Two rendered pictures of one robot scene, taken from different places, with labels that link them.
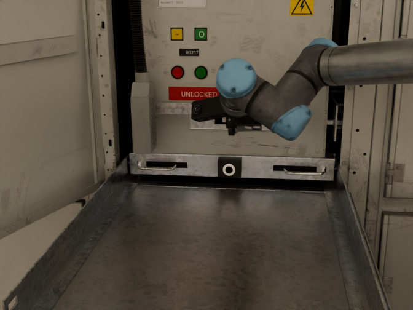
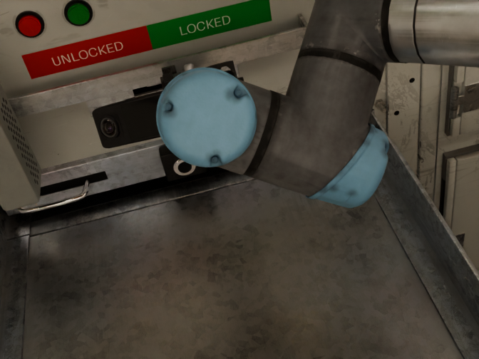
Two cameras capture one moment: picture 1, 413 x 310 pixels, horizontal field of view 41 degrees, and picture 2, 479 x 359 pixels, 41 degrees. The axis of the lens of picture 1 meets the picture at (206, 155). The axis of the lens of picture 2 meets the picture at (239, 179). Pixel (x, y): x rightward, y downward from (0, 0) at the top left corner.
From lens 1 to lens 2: 0.66 m
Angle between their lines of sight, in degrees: 26
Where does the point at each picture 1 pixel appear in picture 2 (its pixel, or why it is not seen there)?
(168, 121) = (45, 115)
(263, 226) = (296, 295)
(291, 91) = (338, 113)
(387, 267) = (456, 224)
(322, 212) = (374, 216)
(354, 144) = (394, 70)
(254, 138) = not seen: hidden behind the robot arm
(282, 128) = (337, 198)
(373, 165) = (426, 94)
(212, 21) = not seen: outside the picture
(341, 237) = (439, 288)
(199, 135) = not seen: hidden behind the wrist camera
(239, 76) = (220, 122)
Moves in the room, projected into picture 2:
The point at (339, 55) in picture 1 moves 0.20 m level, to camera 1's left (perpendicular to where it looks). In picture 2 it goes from (445, 11) to (189, 93)
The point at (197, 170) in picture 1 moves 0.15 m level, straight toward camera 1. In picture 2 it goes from (127, 177) to (150, 244)
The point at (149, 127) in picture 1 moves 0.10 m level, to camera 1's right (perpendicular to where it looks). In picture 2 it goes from (16, 162) to (97, 136)
